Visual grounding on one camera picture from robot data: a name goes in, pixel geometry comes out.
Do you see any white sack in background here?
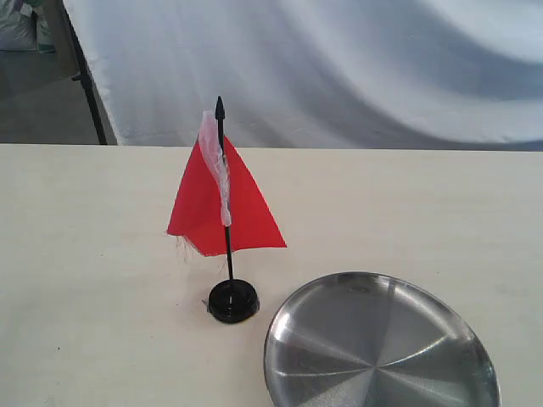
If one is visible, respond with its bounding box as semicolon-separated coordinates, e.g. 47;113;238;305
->
1;0;55;53

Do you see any white backdrop cloth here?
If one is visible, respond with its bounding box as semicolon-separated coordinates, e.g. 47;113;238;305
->
65;1;542;150

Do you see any red flag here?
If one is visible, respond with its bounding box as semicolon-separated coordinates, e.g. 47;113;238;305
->
166;98;287;277

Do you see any black round flag base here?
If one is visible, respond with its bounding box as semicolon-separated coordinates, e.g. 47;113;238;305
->
208;279;260;324

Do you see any round stainless steel plate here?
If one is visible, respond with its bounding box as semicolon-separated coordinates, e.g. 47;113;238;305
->
264;271;501;406

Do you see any black backdrop stand pole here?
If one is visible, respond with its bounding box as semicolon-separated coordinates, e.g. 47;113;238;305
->
61;1;108;146

